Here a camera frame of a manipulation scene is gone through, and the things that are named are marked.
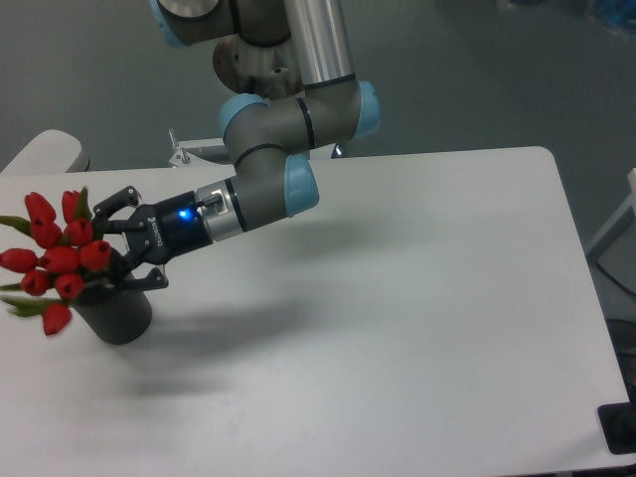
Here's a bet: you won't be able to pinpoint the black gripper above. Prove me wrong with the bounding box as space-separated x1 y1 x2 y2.
91 186 213 291

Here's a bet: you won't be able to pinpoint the red tulip bouquet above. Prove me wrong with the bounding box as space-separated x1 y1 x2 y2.
1 187 122 337

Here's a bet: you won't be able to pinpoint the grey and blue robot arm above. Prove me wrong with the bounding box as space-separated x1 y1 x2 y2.
93 1 381 291

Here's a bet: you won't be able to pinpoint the black ribbed cylindrical vase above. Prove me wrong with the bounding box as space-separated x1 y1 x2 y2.
73 283 152 345

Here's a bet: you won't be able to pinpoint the white chair armrest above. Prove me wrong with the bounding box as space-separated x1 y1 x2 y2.
1 129 90 177

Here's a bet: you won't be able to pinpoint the black device at table edge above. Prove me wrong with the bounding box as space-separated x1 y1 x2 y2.
597 402 635 455

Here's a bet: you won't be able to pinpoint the blue items in clear container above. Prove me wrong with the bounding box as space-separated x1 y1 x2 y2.
496 0 636 37

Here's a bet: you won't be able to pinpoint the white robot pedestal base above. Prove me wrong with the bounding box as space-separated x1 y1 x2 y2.
167 34 349 169

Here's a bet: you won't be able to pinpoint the white furniture frame at right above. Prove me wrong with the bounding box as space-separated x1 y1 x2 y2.
583 169 635 263

